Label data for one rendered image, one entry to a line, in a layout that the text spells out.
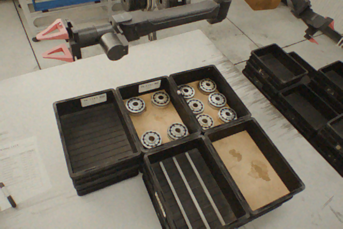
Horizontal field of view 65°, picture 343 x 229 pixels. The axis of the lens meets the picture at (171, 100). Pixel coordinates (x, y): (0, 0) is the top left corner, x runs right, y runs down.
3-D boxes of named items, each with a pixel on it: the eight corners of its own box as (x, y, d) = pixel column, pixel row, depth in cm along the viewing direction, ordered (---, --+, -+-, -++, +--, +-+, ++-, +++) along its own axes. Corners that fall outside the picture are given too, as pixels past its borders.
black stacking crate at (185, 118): (115, 102, 144) (114, 88, 136) (165, 89, 155) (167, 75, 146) (141, 165, 123) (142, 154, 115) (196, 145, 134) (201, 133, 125)
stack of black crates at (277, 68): (233, 86, 258) (250, 50, 224) (255, 78, 270) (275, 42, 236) (261, 117, 238) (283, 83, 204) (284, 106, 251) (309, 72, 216)
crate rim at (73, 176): (52, 105, 126) (51, 102, 125) (114, 90, 137) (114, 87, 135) (71, 181, 105) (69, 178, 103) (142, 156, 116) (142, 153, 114)
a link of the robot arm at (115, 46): (128, 35, 88) (128, 12, 81) (144, 57, 82) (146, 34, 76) (92, 44, 83) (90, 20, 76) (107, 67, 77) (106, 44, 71)
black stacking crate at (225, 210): (141, 166, 123) (142, 154, 114) (197, 146, 134) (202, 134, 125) (178, 256, 102) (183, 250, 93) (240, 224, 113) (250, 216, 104)
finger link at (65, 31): (44, 60, 72) (79, 51, 76) (38, 38, 66) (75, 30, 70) (37, 44, 75) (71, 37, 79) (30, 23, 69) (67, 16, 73)
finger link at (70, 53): (47, 69, 74) (80, 60, 78) (41, 50, 69) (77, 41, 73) (40, 54, 78) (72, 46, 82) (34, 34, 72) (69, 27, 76)
